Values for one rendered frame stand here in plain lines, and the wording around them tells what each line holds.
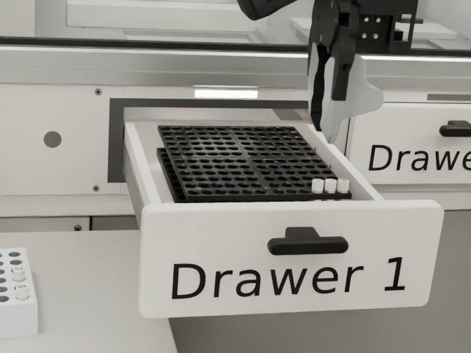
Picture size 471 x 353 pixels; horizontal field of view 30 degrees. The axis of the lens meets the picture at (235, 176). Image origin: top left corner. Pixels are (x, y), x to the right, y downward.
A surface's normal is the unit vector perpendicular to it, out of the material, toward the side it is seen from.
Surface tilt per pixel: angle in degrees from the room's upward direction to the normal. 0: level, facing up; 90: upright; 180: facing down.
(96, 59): 90
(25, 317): 90
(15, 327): 90
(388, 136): 90
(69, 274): 0
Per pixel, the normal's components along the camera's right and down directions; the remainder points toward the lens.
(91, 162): 0.22, 0.37
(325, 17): -0.97, 0.00
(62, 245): 0.08, -0.93
